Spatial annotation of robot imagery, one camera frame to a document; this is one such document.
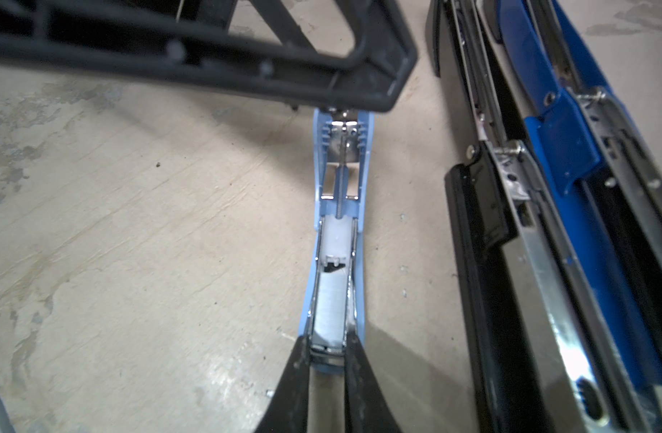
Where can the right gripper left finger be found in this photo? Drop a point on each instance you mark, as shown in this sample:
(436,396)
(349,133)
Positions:
(288,410)

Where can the black stapler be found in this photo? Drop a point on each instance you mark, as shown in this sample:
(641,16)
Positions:
(550,318)

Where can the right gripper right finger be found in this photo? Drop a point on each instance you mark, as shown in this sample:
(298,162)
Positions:
(366,409)

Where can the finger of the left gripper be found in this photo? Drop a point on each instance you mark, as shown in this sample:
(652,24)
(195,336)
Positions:
(141,40)

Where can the staple strip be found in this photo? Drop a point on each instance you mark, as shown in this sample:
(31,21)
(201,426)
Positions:
(328,330)

